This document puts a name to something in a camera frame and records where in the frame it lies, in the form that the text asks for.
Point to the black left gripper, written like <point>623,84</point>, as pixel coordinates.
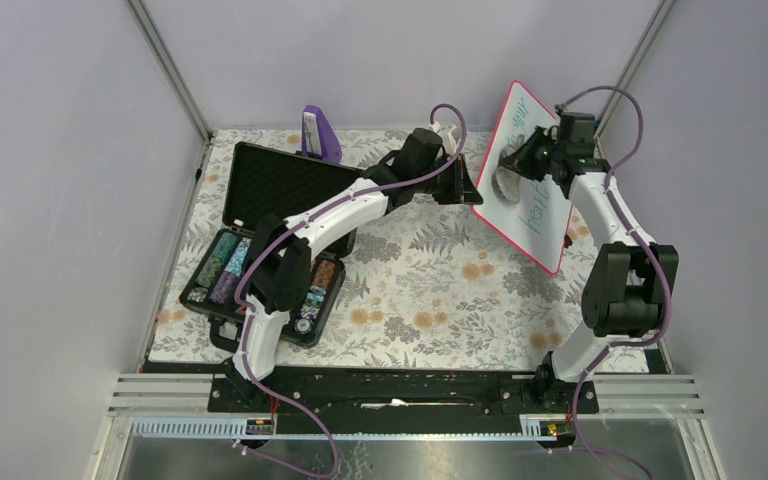
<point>463,191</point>

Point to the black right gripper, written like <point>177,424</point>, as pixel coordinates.
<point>520,159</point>

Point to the grey round scrubber pad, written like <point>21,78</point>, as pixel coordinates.
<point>506,184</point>

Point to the pink framed whiteboard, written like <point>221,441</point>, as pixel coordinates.
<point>536,223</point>

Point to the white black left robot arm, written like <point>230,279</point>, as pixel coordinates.
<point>318,225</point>

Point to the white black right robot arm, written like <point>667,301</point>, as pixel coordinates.
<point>626,301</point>

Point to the purple metronome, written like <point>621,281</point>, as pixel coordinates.
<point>318,139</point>

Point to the black poker chip case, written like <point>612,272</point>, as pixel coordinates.
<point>266,186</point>

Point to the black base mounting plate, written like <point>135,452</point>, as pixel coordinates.
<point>395,401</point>

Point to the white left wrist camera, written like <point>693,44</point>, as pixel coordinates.
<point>450,135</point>

